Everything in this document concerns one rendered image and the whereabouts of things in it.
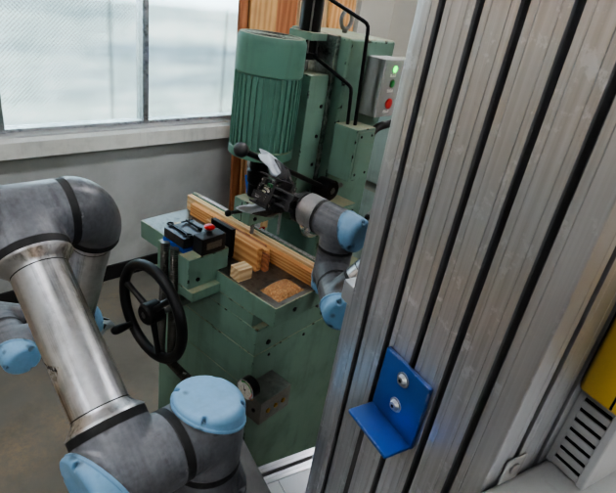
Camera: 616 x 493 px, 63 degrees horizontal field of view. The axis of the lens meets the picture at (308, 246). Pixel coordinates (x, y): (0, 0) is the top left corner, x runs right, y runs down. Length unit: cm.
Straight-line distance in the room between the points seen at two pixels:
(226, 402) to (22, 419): 157
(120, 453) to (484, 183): 57
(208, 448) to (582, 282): 58
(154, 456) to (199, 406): 9
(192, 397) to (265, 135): 73
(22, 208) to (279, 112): 68
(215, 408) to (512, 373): 47
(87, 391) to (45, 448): 141
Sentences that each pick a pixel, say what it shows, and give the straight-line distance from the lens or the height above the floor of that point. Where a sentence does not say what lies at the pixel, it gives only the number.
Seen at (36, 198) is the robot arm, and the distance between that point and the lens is 89.
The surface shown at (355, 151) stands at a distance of 142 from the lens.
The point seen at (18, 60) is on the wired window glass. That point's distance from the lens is 260.
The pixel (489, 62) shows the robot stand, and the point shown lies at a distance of 47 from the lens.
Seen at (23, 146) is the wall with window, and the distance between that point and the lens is 254.
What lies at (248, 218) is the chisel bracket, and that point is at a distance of 143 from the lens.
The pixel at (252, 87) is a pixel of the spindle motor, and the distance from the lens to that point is 130.
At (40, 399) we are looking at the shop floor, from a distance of 238.
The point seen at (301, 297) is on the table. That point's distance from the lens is 134.
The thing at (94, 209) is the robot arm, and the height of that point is 125.
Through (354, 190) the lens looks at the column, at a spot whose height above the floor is 106.
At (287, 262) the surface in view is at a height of 93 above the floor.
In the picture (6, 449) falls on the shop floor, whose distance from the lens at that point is 223.
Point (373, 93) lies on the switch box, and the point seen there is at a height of 138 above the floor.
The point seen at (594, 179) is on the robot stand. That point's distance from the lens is 41.
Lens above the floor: 162
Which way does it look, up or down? 27 degrees down
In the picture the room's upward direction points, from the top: 10 degrees clockwise
